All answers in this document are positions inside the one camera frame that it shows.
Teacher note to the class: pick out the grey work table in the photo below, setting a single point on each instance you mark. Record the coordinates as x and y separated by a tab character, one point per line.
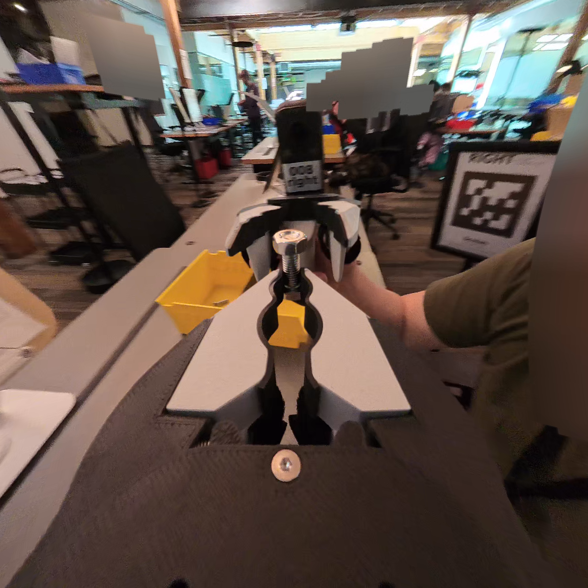
257	154

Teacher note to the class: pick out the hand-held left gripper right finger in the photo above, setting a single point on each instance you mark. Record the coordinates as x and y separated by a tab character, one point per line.
358	367

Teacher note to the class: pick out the wooden sign board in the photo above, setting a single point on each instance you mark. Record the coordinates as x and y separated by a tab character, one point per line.
41	317

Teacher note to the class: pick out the instruction sheet on stand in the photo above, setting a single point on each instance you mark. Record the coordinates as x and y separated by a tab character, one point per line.
41	413

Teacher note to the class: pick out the yellow storage bin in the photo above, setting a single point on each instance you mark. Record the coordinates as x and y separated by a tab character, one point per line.
331	144

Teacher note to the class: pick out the yellow divided plastic bin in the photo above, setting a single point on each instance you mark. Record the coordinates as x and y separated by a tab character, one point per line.
193	312

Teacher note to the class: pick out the blue plastic bin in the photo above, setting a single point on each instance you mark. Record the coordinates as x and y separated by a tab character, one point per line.
50	73

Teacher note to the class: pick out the red plastic bin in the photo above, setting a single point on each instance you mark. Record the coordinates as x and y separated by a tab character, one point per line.
206	167
225	158

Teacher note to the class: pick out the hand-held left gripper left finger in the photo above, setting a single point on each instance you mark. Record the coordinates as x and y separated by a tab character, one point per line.
220	367

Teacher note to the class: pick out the black framed marker sign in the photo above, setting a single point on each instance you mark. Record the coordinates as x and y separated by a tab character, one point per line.
459	229

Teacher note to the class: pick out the person's right hand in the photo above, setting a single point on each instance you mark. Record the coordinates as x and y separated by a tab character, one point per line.
324	266

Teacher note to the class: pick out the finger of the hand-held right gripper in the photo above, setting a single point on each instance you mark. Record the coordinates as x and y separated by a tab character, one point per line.
344	229
255	229

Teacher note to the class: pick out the steel hex nut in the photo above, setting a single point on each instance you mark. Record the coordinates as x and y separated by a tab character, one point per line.
289	248

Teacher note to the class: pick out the row of office desks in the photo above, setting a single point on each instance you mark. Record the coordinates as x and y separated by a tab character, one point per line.
197	133

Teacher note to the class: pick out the wooden standing desk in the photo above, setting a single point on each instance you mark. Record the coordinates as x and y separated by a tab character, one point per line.
46	88

